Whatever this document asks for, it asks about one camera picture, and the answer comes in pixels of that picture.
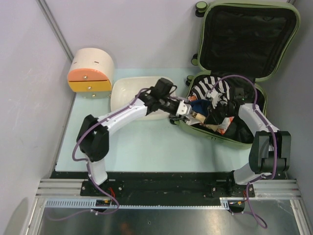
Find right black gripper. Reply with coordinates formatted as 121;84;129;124
204;100;236;125

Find beige round pouch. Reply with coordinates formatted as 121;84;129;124
191;111;206;123

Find black white striped garment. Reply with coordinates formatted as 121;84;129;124
189;75;231;108

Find white rectangular plastic basin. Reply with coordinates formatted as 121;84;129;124
110;76;173;121

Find green hard-shell suitcase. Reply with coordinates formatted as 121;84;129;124
171;0;300;148

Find cream drawer box orange fronts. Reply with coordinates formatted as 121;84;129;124
67;47;114;97

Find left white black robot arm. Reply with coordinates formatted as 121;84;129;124
72;78;192;196

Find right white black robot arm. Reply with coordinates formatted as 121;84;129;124
206;89;291;196

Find white orange patterned cloth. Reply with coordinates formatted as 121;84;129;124
186;97;234;135

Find navy blue garment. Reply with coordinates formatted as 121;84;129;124
191;99;211;116

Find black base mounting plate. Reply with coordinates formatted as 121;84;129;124
51;171;255;207

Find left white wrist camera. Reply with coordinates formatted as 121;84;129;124
176;100;192;117

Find white slotted cable duct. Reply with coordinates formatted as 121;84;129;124
45;197;232;210

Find aluminium frame rail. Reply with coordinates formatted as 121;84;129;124
36;179;302;200

